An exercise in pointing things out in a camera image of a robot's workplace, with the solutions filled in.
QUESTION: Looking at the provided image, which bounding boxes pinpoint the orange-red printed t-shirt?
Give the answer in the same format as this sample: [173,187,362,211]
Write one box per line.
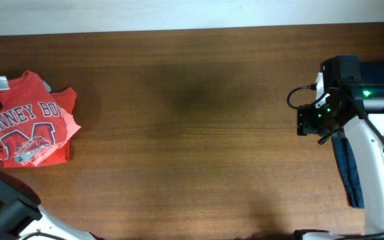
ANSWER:
[0,71,67,167]

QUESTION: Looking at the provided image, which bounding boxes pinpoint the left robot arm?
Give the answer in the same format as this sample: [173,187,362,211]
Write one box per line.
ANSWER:
[0,171,100,240]

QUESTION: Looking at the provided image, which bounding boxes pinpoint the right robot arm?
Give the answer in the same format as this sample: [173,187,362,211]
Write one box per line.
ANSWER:
[296,55,384,239]

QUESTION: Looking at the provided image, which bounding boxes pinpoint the red folded shirt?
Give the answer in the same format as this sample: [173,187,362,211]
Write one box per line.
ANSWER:
[1,88,77,168]

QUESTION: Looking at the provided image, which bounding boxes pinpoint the grey crumpled shirt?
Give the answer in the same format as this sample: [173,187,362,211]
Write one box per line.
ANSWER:
[43,81,52,93]

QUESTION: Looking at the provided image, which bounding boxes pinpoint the navy blue garment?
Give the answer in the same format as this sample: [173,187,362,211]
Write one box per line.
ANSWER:
[332,61,384,209]

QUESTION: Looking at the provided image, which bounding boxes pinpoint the salmon pink folded shirt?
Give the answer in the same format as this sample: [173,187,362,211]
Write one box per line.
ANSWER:
[30,107,81,167]

